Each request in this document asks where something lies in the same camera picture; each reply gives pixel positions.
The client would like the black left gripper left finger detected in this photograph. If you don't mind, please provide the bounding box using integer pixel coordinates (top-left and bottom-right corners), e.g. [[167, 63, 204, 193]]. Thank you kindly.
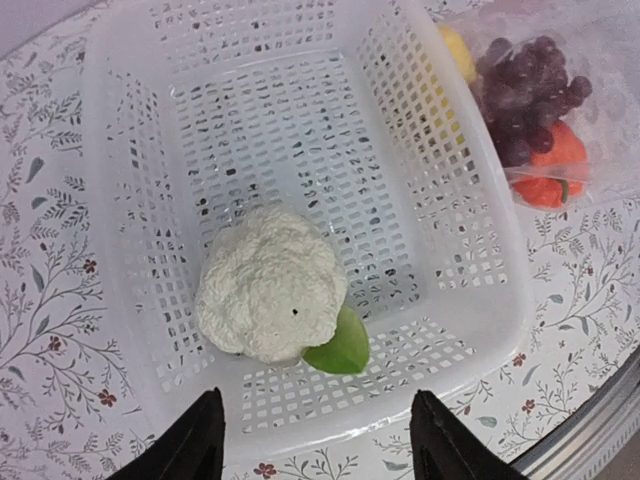
[[110, 388, 225, 480]]

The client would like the yellow toy mango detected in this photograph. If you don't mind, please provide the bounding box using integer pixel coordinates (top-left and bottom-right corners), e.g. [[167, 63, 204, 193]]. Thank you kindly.
[[419, 24, 479, 151]]

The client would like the white perforated plastic basket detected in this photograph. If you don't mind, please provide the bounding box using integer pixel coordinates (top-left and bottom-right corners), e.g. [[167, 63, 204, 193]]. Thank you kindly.
[[82, 1, 533, 464]]

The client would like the white toy cauliflower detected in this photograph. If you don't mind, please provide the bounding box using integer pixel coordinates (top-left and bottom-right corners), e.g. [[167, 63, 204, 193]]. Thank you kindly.
[[194, 206, 370, 375]]

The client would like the orange toy pumpkin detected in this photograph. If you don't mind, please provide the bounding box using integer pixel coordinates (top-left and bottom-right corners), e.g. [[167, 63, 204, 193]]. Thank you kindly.
[[511, 121, 588, 209]]

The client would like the dark red grape bunch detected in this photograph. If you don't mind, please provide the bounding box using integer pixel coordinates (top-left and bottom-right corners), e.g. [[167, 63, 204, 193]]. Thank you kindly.
[[476, 35, 593, 168]]

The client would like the aluminium front rail frame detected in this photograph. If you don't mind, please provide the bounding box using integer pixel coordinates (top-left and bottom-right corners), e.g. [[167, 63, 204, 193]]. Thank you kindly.
[[511, 351, 639, 479]]

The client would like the floral patterned table mat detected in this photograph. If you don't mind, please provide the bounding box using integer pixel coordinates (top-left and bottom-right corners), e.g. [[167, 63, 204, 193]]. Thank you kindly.
[[1, 2, 639, 479]]

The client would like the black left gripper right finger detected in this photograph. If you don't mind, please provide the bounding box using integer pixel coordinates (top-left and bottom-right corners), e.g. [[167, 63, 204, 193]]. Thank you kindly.
[[409, 390, 524, 480]]

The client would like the clear zip top bag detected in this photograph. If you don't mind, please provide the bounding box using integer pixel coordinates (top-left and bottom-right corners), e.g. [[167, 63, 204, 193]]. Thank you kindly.
[[440, 1, 639, 211]]

